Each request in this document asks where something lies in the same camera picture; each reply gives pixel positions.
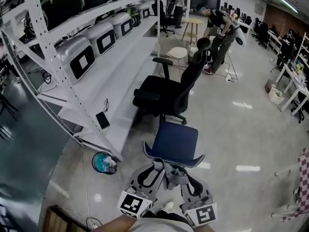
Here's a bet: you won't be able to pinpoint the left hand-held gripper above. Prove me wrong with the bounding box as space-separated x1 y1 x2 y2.
117 163 168 219

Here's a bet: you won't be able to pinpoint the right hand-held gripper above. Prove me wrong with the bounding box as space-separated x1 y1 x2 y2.
180 175 218 228

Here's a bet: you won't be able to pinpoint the grey clothing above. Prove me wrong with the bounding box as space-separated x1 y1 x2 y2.
151 160 194 191

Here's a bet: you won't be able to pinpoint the blue chair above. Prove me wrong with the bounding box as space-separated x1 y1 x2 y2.
142 121 206 169

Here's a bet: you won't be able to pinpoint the person's left forearm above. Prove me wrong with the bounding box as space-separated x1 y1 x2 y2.
92 213 139 232

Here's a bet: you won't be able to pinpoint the black office chair with headrest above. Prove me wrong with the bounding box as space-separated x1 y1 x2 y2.
132 38 212 126

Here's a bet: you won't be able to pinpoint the person's white shoe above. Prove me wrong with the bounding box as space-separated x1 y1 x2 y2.
161 200 175 213

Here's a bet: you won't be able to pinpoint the person's dark trousers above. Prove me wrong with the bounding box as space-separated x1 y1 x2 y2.
135 210 216 232

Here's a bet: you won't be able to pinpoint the black waste bin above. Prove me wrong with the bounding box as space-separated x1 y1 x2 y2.
91 151 118 175

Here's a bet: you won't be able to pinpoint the black smartphone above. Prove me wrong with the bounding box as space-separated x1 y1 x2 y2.
95 111 111 131

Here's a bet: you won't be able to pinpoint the checked pink white cloth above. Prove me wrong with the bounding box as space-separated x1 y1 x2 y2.
295 148 309 219

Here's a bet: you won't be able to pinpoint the white metal shelf rack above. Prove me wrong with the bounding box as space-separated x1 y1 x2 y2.
0 0 162 162

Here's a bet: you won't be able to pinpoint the open cardboard box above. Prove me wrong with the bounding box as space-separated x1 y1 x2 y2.
267 85 285 105

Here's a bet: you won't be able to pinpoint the row of silver cases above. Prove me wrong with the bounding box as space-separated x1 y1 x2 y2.
56 0 152 86

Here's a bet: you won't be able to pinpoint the white desk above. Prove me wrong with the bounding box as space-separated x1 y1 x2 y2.
274 63 309 117

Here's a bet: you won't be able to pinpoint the white plastic jug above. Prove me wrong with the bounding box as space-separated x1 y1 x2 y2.
188 42 198 64

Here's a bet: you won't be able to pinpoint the white rounded pod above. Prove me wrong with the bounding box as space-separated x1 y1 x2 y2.
232 20 249 46

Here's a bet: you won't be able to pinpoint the round wooden table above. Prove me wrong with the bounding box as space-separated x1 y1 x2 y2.
181 17 205 42

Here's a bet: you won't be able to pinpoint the white floor cable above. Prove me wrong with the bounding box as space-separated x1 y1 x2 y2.
55 145 99 230

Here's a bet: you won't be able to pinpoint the wire chair with cream seat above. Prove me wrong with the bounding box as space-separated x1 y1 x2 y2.
158 33 189 69

